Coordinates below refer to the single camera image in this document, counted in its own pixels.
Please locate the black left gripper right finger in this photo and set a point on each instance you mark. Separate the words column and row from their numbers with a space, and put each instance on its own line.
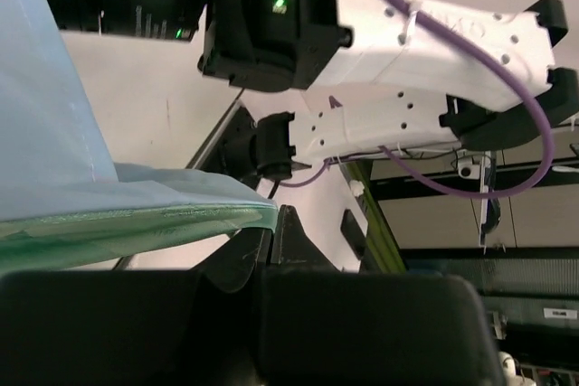
column 292, row 251

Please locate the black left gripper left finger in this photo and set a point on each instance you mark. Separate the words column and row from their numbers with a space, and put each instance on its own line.
column 230, row 267

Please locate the light blue pillowcase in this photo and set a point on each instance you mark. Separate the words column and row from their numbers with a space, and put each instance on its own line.
column 64, row 202

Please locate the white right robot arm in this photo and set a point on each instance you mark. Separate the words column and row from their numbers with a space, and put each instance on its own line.
column 483, row 81

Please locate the green metal frame bar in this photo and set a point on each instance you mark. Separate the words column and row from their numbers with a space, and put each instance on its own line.
column 377, row 249

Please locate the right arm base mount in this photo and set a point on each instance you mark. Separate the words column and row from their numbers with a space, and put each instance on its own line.
column 226, row 149

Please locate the white ceiling camera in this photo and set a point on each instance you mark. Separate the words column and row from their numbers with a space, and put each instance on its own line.
column 468, row 167

